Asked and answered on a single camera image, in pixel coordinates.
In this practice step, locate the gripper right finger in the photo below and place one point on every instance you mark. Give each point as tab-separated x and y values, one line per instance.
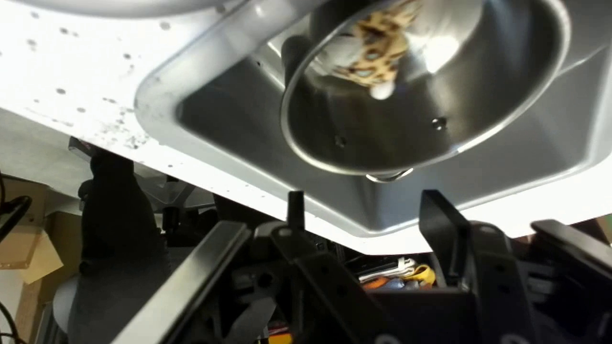
492	267

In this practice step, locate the heap of colourful items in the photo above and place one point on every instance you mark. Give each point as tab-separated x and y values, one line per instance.
406	277

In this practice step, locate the black office chair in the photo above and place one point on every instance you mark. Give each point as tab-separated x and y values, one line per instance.
114	229

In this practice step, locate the grey sink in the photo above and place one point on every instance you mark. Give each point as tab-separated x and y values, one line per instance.
229	114

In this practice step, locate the stainless steel pot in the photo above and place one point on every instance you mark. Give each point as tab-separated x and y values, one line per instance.
382	134

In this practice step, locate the leopard print stuffed animal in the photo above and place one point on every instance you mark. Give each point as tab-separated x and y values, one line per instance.
377	48

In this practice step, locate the cardboard box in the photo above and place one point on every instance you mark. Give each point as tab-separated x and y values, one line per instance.
24	239

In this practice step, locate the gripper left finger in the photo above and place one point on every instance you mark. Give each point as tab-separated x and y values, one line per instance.
315	267

